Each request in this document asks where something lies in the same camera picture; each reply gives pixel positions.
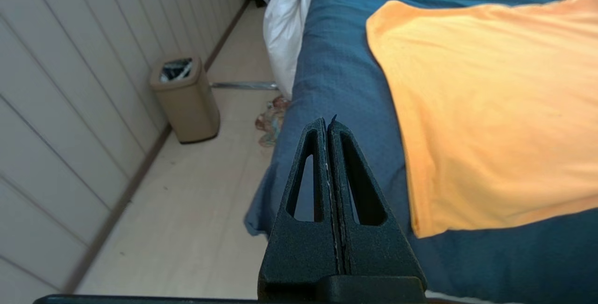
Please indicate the grey metal rod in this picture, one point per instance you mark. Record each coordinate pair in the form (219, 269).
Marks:
(243, 85)

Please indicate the colourful crumpled floor item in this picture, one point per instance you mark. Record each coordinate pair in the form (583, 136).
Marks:
(271, 119)

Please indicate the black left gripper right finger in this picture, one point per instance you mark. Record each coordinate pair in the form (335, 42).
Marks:
(383, 252)

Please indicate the yellow t-shirt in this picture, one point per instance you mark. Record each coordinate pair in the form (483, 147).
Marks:
(490, 117)

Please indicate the white duvet lining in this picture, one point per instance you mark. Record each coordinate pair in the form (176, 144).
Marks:
(285, 28)

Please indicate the beige trash bin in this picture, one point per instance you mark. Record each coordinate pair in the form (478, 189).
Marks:
(187, 103)

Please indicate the dark trash bag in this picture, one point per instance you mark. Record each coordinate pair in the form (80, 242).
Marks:
(176, 69)

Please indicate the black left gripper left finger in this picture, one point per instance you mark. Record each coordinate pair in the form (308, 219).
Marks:
(299, 252)

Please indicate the dark blue bed sheet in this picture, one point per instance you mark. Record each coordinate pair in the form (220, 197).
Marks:
(345, 84)

